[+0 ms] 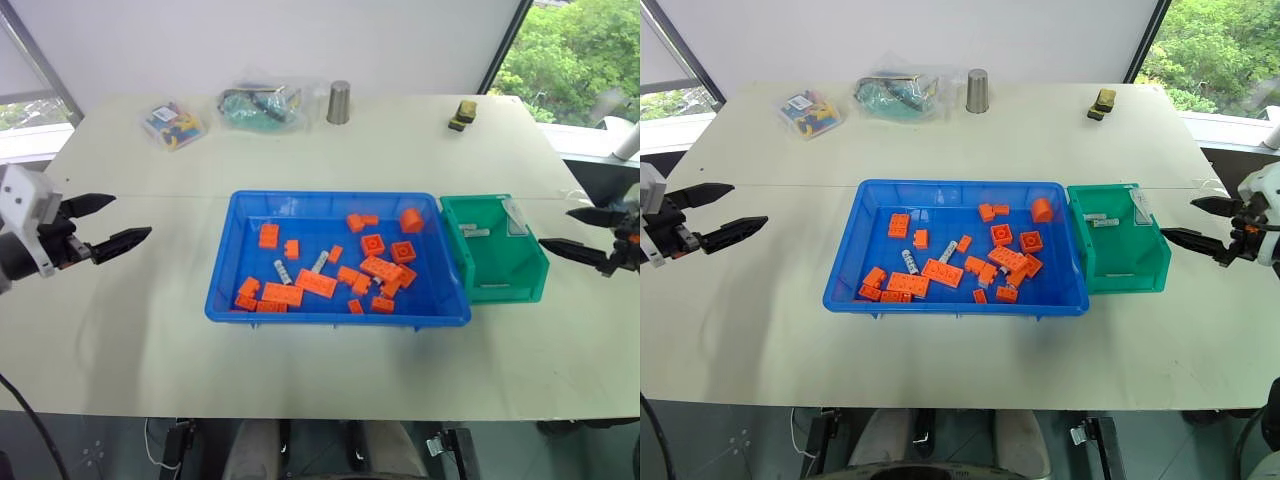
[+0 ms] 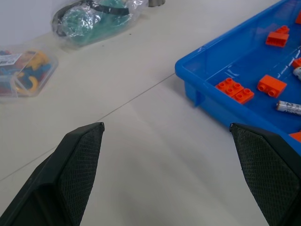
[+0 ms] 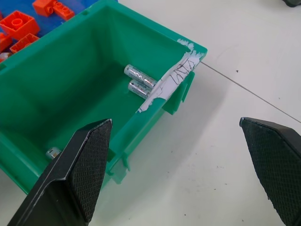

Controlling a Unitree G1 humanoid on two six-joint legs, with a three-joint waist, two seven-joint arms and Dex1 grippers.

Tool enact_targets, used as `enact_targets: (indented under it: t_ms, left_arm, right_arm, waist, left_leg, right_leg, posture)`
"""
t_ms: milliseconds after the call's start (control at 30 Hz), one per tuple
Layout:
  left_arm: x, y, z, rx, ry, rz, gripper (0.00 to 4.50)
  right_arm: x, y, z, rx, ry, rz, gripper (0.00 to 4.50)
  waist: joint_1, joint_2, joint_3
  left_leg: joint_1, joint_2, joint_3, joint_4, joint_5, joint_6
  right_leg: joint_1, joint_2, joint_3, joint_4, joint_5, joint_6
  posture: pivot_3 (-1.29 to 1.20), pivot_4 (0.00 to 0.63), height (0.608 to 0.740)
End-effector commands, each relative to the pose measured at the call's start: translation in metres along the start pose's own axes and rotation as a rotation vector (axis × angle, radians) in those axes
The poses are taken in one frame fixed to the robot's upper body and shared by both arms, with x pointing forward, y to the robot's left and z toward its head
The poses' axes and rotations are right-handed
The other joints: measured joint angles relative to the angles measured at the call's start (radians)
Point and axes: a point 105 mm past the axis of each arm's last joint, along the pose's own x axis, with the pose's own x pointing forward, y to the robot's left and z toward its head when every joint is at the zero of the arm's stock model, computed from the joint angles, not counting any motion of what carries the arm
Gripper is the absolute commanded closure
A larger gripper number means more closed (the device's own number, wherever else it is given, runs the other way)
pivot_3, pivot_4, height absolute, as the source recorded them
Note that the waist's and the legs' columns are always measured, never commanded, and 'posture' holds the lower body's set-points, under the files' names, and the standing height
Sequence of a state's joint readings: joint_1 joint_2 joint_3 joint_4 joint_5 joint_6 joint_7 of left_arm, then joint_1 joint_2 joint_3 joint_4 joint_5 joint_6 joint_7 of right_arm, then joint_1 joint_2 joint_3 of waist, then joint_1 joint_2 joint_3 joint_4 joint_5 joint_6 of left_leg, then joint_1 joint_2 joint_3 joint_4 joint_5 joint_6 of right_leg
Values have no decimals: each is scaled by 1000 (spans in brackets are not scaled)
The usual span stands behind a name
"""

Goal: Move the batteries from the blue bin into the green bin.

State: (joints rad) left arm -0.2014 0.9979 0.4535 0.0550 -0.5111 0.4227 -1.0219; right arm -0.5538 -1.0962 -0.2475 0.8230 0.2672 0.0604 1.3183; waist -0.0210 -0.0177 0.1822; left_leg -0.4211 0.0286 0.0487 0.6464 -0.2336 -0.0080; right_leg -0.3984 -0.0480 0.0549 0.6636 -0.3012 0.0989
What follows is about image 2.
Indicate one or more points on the blue plastic tray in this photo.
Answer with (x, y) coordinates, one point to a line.
(235, 58)

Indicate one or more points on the flat orange toy block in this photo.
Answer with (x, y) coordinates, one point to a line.
(235, 90)

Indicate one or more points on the clear bag with green items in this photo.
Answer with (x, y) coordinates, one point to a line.
(91, 23)

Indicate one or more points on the clear box of toys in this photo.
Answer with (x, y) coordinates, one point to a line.
(23, 73)

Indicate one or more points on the grey object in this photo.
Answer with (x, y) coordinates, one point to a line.
(156, 2)

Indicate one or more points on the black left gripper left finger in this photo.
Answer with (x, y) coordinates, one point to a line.
(70, 169)

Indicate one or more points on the small orange toy block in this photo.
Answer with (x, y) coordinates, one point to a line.
(283, 29)

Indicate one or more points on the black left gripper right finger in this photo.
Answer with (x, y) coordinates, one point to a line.
(265, 169)

